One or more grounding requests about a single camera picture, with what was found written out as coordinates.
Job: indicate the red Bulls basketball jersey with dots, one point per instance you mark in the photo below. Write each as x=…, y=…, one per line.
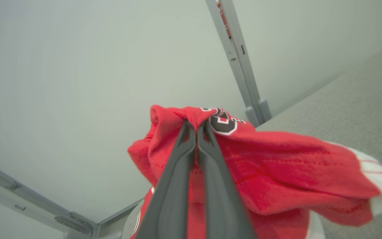
x=287, y=172

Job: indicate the grey metal partition rail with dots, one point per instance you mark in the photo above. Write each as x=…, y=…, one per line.
x=28, y=199

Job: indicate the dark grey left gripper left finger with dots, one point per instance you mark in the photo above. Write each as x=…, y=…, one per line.
x=172, y=186

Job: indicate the red label sticker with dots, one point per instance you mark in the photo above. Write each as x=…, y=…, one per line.
x=223, y=20

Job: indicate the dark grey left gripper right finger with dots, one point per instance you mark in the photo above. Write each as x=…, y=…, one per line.
x=219, y=199

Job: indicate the grey metal partition post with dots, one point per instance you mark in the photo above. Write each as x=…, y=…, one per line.
x=240, y=73

